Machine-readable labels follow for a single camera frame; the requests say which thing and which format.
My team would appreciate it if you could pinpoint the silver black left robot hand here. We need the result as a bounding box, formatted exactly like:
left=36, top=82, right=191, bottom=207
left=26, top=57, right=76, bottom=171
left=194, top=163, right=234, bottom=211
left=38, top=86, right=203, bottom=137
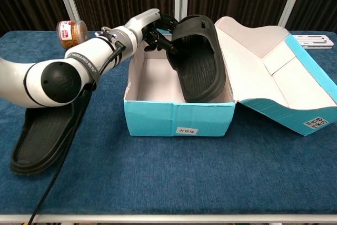
left=125, top=8, right=182, bottom=53

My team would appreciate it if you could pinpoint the black rubber slipper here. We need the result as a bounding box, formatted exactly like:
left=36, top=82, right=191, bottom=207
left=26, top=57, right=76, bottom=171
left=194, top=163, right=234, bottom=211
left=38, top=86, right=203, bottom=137
left=165, top=15, right=227, bottom=103
left=9, top=87, right=92, bottom=175

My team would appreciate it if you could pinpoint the light blue cardboard shoe box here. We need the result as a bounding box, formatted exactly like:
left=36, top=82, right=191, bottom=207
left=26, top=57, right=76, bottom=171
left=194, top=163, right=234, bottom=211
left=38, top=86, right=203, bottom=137
left=123, top=16, right=337, bottom=138

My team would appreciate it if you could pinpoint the clear jar with brown contents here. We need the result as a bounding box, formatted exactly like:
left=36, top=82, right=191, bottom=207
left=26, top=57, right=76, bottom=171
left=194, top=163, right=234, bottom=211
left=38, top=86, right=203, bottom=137
left=56, top=19, right=89, bottom=50

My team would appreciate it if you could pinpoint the white folding stand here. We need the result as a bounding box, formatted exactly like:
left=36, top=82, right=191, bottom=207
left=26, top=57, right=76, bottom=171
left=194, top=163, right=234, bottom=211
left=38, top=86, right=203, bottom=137
left=291, top=34, right=337, bottom=50

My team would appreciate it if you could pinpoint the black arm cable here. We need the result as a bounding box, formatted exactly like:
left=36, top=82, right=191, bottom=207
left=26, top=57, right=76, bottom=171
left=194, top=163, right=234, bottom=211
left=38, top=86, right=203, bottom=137
left=27, top=39, right=126, bottom=225

